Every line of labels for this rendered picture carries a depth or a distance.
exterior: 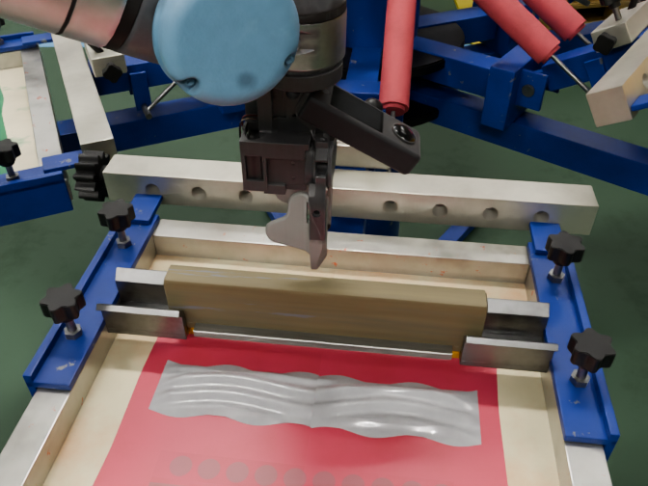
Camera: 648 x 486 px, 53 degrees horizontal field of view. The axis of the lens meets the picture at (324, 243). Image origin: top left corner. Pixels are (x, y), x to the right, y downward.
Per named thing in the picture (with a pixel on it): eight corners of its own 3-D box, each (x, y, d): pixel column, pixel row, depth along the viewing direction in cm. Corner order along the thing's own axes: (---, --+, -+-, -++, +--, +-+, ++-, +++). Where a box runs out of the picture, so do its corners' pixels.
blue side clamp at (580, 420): (601, 474, 66) (621, 435, 62) (551, 470, 67) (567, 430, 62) (555, 278, 89) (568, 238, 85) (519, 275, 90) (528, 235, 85)
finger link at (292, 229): (269, 263, 66) (267, 181, 62) (326, 267, 66) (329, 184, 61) (263, 280, 64) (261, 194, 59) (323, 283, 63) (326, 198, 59)
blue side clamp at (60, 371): (83, 419, 71) (67, 380, 67) (40, 416, 72) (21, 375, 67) (166, 247, 94) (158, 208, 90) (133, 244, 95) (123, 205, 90)
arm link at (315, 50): (349, -8, 54) (342, 30, 48) (347, 45, 57) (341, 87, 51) (260, -11, 55) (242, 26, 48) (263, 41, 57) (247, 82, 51)
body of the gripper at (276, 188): (257, 153, 65) (249, 38, 57) (342, 158, 65) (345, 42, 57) (243, 198, 59) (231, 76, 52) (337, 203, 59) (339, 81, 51)
